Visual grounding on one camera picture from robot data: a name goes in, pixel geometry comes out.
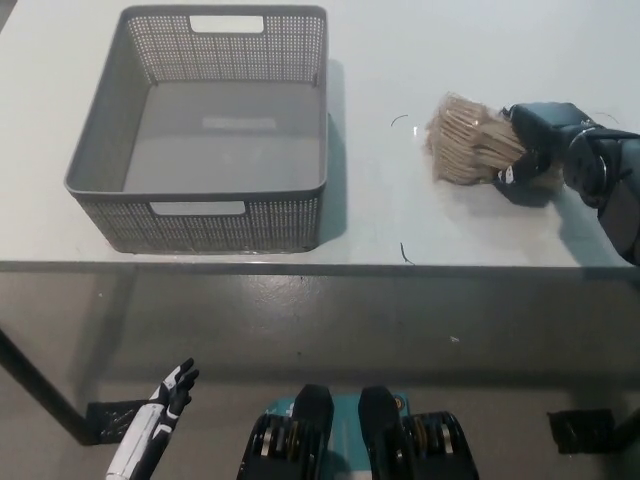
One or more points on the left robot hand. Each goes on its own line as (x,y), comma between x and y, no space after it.
(145,435)

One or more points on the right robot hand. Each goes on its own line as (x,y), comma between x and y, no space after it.
(542,130)

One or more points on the bag of wooden cutlery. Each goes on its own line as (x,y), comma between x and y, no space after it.
(470,145)

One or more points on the grey perforated plastic basket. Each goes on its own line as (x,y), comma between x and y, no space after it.
(200,125)

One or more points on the black table foot plate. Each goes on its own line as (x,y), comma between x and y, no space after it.
(112,420)
(580,430)

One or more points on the black metal table leg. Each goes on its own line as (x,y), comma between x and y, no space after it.
(630,427)
(45,387)

